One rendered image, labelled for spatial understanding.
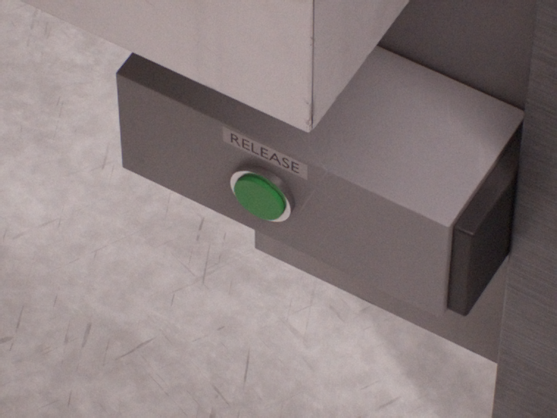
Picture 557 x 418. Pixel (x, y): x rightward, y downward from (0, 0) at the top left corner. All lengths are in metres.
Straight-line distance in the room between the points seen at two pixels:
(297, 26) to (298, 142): 0.24
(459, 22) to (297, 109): 0.21
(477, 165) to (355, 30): 0.20
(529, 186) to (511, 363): 0.16
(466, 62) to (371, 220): 0.10
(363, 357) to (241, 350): 0.12
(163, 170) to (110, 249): 1.36
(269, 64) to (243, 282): 1.62
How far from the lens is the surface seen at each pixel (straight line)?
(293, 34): 1.24
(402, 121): 1.48
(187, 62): 1.30
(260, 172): 1.48
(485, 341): 1.66
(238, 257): 2.89
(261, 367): 2.81
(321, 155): 1.46
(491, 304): 1.63
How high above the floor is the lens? 2.34
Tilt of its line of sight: 53 degrees down
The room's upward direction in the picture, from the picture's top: straight up
